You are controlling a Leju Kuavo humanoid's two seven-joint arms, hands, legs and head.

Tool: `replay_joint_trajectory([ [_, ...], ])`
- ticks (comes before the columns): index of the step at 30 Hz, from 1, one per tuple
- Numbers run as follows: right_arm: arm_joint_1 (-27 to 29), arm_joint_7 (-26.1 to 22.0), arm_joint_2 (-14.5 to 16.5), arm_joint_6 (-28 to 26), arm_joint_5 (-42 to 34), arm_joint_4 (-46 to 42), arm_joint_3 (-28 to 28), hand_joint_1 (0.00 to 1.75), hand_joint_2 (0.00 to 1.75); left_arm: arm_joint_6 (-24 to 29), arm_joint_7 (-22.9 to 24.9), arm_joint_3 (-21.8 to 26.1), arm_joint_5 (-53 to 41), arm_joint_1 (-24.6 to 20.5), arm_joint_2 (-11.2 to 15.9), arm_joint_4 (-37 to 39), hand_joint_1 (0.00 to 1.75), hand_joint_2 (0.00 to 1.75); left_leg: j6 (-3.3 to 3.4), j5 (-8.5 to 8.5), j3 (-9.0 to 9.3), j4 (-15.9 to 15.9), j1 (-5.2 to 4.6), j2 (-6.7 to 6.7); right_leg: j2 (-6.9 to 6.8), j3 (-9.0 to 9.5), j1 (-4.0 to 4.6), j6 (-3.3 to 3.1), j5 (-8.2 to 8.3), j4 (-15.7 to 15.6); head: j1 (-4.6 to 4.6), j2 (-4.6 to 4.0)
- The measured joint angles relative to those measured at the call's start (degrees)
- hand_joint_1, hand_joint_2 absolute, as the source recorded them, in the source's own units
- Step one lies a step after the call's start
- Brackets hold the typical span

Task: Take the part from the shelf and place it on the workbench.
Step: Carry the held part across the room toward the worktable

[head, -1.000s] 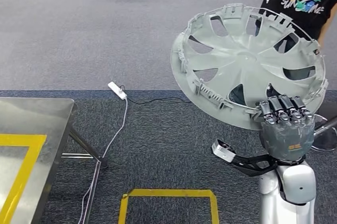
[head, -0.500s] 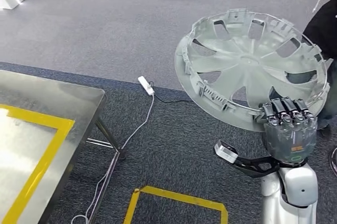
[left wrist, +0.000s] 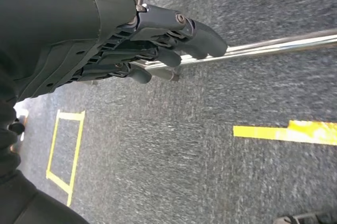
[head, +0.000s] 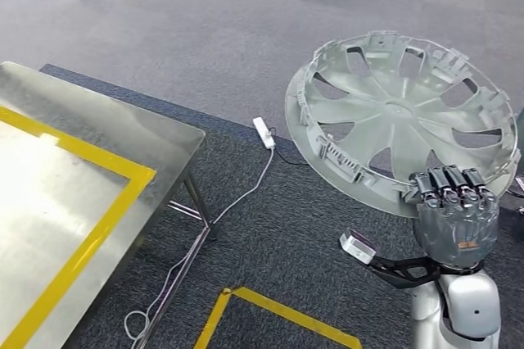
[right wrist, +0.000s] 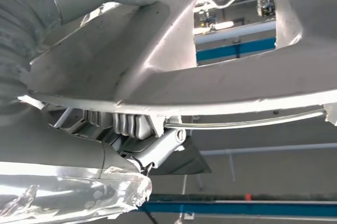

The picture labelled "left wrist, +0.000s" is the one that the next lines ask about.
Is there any yellow angled floor tape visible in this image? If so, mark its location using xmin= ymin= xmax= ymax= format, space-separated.
xmin=233 ymin=120 xmax=337 ymax=147

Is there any stainless steel workbench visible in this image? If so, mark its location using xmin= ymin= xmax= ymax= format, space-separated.
xmin=131 ymin=0 xmax=337 ymax=70

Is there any yellow square floor tape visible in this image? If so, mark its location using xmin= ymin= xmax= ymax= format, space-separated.
xmin=45 ymin=109 xmax=86 ymax=208

